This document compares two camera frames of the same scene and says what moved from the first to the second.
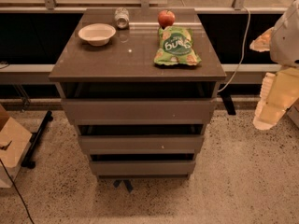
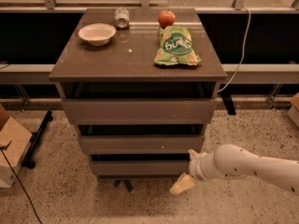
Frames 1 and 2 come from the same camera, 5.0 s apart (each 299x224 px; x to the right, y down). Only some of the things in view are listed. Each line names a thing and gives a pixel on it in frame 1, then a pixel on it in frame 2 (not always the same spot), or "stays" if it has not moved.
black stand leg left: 34,139 stays
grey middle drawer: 142,145 stays
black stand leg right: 228,103 stays
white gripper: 286,44 -> 194,167
